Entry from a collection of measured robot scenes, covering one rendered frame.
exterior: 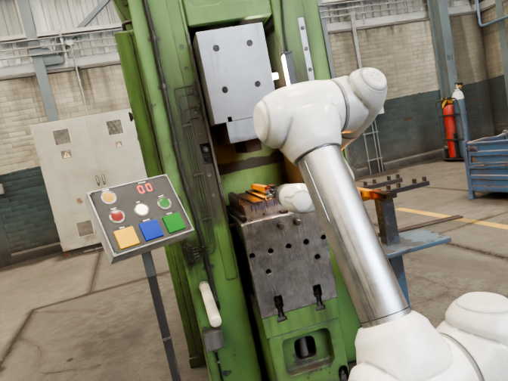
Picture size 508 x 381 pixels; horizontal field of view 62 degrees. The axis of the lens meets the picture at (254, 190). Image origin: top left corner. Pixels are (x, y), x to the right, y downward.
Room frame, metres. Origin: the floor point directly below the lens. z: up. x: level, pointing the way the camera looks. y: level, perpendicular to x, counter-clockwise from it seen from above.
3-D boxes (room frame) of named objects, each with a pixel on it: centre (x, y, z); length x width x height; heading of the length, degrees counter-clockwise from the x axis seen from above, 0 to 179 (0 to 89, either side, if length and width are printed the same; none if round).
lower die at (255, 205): (2.12, 0.00, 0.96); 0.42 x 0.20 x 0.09; 11
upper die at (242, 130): (2.12, 0.00, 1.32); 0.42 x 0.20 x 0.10; 11
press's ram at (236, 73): (2.13, -0.04, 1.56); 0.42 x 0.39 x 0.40; 11
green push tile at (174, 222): (1.69, 0.34, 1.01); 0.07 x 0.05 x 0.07; 126
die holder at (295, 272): (2.14, -0.05, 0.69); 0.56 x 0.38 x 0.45; 11
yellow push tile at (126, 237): (1.57, 0.50, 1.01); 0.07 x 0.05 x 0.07; 126
